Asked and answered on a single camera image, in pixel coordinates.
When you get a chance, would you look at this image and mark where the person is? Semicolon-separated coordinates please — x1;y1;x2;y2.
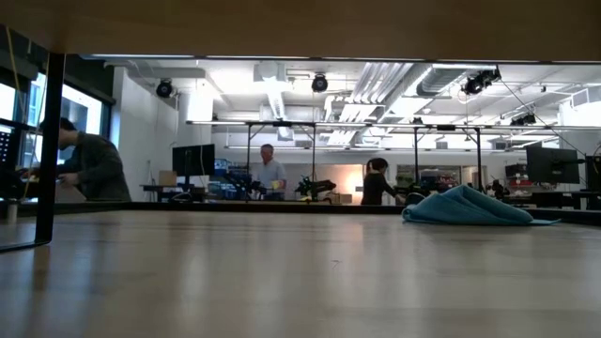
21;116;132;204
360;157;406;207
255;144;288;202

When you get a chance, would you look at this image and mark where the black ceiling camera cluster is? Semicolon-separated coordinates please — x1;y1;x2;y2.
462;68;502;97

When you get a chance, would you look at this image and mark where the wide black monitor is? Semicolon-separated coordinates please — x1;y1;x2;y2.
525;146;581;185

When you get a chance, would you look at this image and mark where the dark storage box stack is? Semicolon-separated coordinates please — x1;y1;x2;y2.
504;162;530;190

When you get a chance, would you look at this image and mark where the large window with dark frame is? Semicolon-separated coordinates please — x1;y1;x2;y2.
0;69;116;203

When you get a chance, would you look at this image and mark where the blue microfibre cloth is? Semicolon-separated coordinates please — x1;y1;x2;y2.
402;184;560;227

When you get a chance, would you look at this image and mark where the silver ceiling air duct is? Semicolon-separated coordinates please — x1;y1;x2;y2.
415;64;499;98

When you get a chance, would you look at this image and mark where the black background desk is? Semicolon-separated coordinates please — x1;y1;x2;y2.
504;189;601;211

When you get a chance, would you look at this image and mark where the black background workstation frame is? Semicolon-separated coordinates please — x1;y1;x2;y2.
186;119;485;201

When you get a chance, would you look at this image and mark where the dark background desk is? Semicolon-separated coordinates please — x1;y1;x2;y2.
140;184;212;203

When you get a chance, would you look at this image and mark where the black monitor on stand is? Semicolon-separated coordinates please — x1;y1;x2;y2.
172;144;216;178

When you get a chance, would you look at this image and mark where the wooden shelf with black legs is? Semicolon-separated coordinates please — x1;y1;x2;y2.
0;0;601;254

